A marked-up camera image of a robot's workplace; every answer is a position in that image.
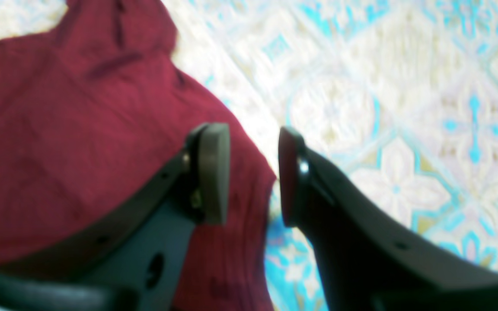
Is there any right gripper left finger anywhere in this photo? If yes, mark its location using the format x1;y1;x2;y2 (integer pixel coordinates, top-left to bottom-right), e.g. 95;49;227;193
0;123;230;311

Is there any patterned tile tablecloth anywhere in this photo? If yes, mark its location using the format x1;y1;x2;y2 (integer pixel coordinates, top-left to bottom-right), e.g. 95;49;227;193
0;0;498;311

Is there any dark red t-shirt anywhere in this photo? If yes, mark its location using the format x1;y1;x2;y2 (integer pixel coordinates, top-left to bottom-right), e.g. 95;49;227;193
0;0;276;311

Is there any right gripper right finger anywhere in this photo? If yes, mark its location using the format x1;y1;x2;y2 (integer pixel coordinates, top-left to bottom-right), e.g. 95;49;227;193
278;127;498;311

